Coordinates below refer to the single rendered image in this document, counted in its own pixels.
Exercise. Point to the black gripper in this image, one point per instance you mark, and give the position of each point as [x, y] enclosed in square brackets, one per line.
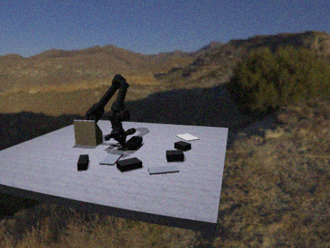
[122, 138]

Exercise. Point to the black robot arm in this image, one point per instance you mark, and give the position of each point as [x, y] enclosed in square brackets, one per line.
[120, 115]

